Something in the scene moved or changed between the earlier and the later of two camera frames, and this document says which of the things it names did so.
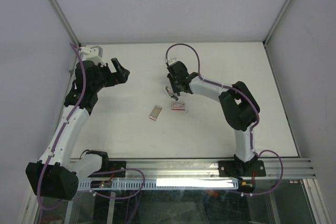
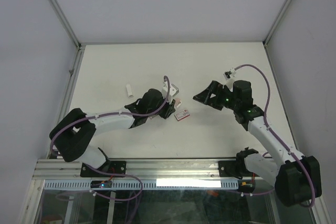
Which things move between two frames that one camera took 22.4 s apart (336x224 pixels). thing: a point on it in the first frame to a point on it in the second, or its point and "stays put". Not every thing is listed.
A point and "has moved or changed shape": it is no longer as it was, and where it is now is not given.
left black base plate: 113,166 stays put
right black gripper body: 174,82 to 222,97
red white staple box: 178,106 to 181,115
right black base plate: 234,168 stays put
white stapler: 171,94 has moved or changed shape
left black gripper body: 105,77 to 164,112
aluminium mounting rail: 284,169 stays put
